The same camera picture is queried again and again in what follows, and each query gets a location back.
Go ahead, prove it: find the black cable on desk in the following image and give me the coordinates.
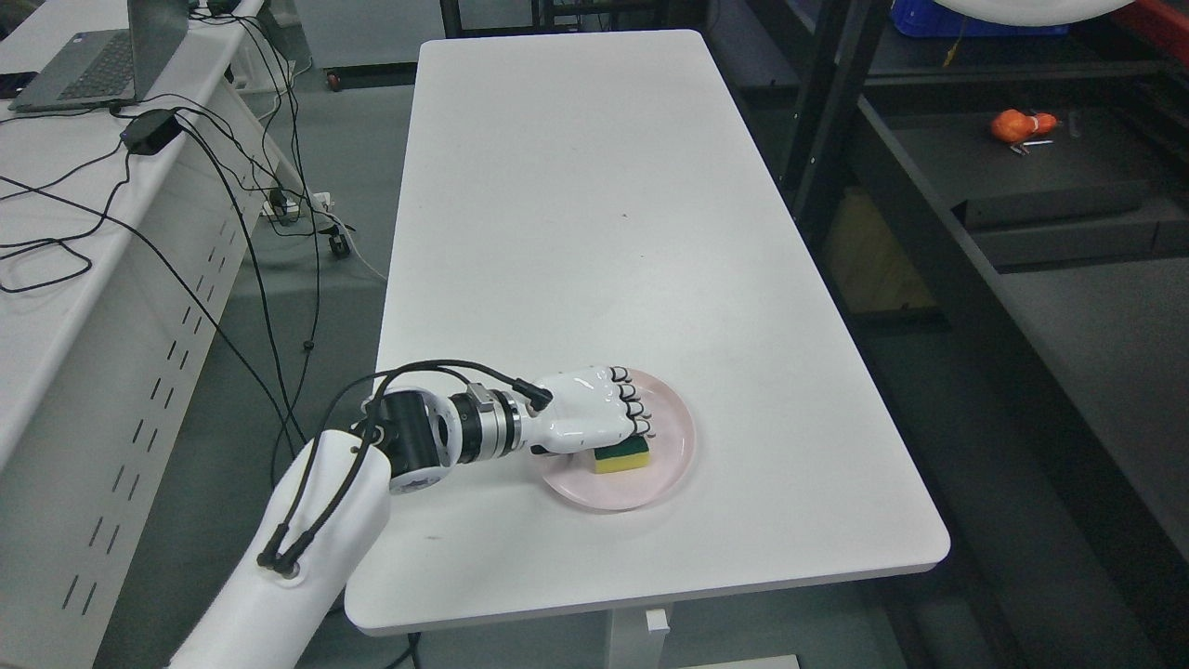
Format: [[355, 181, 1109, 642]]
[[0, 139, 140, 295]]

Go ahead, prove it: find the grey laptop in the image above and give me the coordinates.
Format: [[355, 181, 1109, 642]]
[[10, 1, 189, 113]]

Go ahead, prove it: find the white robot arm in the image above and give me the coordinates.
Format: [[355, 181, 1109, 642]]
[[166, 360, 560, 668]]

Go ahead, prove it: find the green yellow sponge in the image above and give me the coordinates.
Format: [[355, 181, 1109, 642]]
[[592, 435, 652, 475]]

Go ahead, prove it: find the black metal shelf rack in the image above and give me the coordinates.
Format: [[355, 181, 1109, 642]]
[[706, 1, 1185, 668]]

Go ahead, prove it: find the white table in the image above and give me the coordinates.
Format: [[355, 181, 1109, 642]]
[[346, 30, 951, 668]]

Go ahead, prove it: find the orange toy object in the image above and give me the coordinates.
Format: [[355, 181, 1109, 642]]
[[989, 109, 1061, 156]]

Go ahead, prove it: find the white power strip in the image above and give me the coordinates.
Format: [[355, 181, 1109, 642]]
[[262, 188, 336, 226]]

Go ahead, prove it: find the black power adapter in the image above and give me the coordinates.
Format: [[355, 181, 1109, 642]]
[[120, 109, 182, 156]]

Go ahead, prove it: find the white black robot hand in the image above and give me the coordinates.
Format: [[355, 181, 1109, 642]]
[[520, 367, 655, 454]]

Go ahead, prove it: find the pink round plate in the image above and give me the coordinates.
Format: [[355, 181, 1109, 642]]
[[530, 368, 697, 512]]

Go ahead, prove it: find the white side desk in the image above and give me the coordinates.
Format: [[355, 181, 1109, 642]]
[[1, 20, 294, 668]]

